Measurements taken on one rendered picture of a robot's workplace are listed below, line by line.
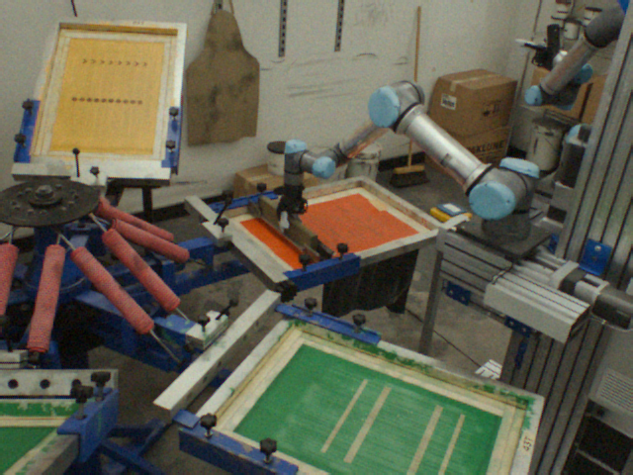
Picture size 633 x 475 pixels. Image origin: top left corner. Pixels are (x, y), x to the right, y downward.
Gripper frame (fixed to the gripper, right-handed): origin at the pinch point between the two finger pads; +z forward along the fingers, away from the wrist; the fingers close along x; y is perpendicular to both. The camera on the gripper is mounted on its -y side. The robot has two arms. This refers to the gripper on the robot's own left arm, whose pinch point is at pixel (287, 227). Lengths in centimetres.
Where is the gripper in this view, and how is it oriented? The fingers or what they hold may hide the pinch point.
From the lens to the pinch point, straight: 246.0
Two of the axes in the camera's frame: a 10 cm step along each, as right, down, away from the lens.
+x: 8.2, -2.3, 5.3
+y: 5.7, 4.4, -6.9
